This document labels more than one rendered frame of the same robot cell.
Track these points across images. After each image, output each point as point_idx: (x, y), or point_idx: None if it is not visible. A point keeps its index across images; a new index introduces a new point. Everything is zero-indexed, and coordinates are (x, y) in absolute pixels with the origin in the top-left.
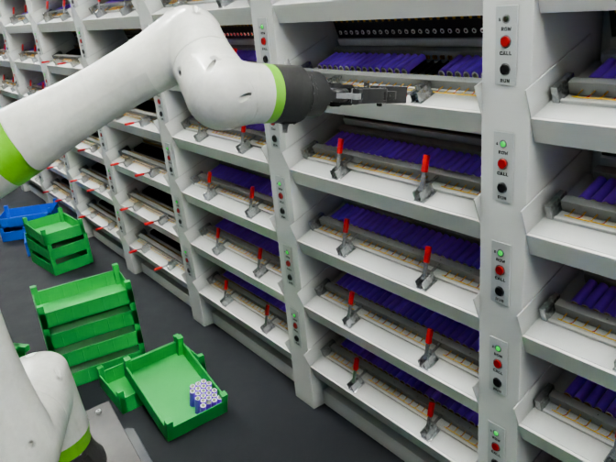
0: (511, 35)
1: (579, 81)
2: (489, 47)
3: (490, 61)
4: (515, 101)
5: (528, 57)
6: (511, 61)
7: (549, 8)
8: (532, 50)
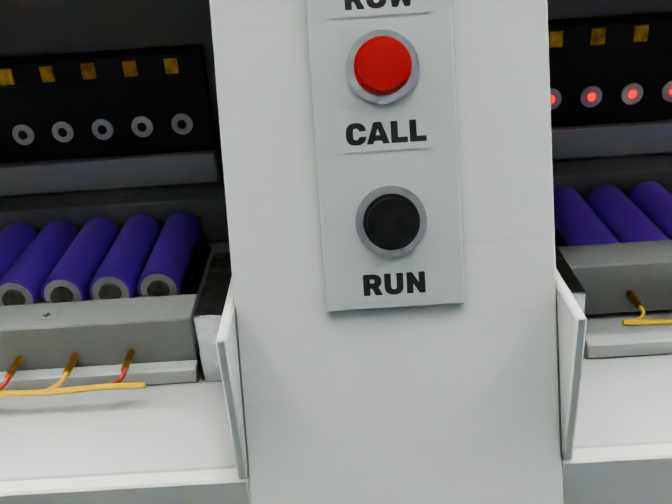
0: (419, 29)
1: (614, 258)
2: (271, 108)
3: (285, 190)
4: (467, 385)
5: (529, 143)
6: (426, 176)
7: None
8: (549, 107)
